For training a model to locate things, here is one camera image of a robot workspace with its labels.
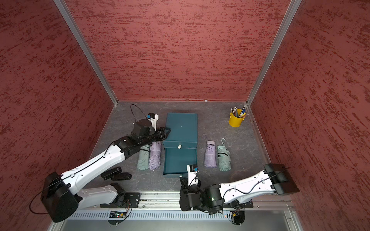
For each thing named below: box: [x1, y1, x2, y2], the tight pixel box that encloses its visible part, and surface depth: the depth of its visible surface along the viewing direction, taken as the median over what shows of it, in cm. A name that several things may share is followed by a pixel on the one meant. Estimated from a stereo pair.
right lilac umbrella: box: [202, 133, 218, 168], surface depth 89 cm
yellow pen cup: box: [228, 112, 246, 128], surface depth 104 cm
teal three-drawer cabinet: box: [162, 112, 199, 176], surface depth 79 cm
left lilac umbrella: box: [148, 141, 163, 170], surface depth 86 cm
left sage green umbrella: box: [136, 144, 151, 171], surface depth 86 cm
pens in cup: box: [230, 105, 250, 118], surface depth 101 cm
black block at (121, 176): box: [110, 172, 133, 182], surface depth 82 cm
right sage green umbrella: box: [217, 137, 232, 172], surface depth 88 cm
